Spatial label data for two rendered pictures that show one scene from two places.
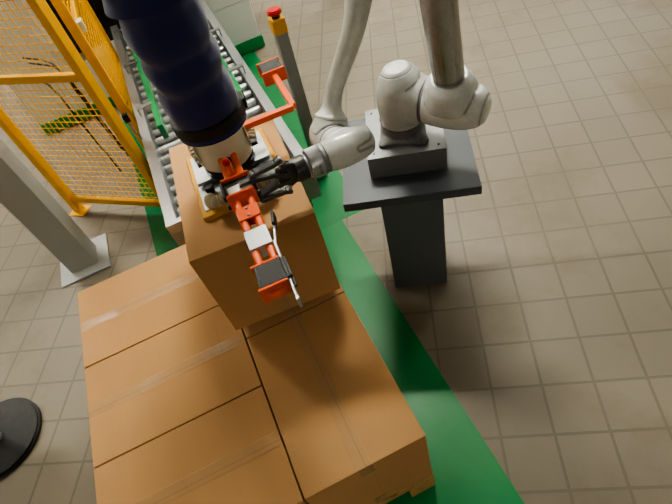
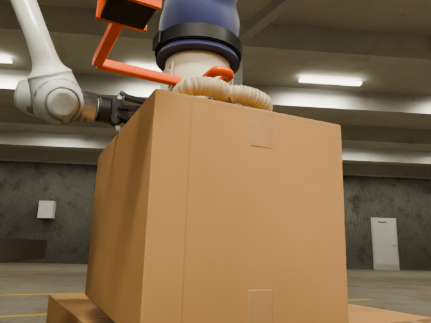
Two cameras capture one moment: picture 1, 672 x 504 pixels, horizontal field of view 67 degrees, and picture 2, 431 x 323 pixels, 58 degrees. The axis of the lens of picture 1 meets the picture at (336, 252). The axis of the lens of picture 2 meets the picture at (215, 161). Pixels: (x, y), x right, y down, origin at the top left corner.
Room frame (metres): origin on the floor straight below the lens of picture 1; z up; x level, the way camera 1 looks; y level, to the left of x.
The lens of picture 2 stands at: (2.28, -0.03, 0.74)
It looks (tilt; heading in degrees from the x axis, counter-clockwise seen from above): 12 degrees up; 160
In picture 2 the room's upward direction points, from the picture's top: 1 degrees clockwise
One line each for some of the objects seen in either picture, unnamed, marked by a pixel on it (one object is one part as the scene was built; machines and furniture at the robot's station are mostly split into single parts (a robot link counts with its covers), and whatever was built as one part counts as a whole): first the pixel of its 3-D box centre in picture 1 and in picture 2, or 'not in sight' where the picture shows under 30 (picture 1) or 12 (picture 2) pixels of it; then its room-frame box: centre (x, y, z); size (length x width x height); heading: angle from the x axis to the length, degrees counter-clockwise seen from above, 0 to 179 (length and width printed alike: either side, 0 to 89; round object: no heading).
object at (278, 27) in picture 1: (302, 106); not in sight; (2.39, -0.06, 0.50); 0.07 x 0.07 x 1.00; 10
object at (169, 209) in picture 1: (142, 113); not in sight; (2.83, 0.86, 0.50); 2.31 x 0.05 x 0.19; 10
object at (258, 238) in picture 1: (260, 242); not in sight; (0.91, 0.18, 1.13); 0.07 x 0.07 x 0.04; 8
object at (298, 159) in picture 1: (292, 171); (111, 111); (1.13, 0.05, 1.13); 0.09 x 0.07 x 0.08; 100
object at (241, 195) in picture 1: (240, 190); not in sight; (1.12, 0.21, 1.13); 0.10 x 0.08 x 0.06; 98
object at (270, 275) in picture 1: (271, 279); not in sight; (0.77, 0.17, 1.13); 0.08 x 0.07 x 0.05; 8
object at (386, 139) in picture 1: (402, 120); not in sight; (1.53, -0.39, 0.88); 0.22 x 0.18 x 0.06; 163
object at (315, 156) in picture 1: (315, 161); (86, 106); (1.15, -0.02, 1.13); 0.09 x 0.06 x 0.09; 10
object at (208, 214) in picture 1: (207, 179); not in sight; (1.36, 0.34, 1.02); 0.34 x 0.10 x 0.05; 8
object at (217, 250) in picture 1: (253, 217); (194, 222); (1.35, 0.25, 0.80); 0.60 x 0.40 x 0.40; 5
